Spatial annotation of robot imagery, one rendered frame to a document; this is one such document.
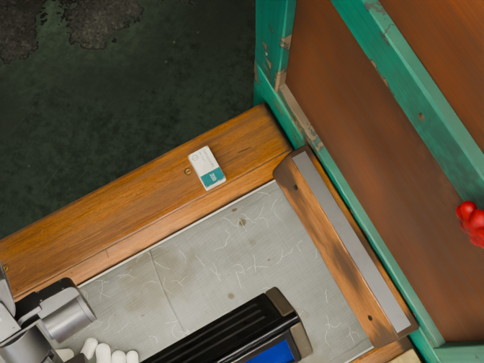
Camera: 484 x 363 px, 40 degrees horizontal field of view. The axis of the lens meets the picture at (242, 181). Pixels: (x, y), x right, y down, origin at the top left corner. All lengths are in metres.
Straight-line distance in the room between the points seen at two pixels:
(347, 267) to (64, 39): 1.33
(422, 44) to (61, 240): 0.68
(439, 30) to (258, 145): 0.58
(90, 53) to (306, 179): 1.19
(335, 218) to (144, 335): 0.34
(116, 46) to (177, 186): 1.02
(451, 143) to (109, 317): 0.65
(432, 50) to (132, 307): 0.66
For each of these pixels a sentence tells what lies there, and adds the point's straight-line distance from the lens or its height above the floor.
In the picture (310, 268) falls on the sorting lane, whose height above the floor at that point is 0.74.
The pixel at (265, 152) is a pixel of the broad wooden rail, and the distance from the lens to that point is 1.05.
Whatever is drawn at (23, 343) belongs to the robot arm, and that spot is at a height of 0.90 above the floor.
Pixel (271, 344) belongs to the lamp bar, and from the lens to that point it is 0.67.
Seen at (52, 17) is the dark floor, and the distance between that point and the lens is 2.10.
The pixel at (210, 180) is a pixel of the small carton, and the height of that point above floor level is 0.79.
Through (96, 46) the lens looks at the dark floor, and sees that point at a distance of 2.02.
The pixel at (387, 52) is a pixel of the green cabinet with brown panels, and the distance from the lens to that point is 0.58.
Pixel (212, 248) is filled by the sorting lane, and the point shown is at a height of 0.74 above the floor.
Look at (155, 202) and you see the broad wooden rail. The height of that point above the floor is 0.76.
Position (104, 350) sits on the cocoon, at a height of 0.76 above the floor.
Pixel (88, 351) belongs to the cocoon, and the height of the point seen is 0.76.
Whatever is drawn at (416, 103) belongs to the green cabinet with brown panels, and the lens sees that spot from 0.58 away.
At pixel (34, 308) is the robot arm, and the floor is 0.92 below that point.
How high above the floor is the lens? 1.77
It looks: 75 degrees down
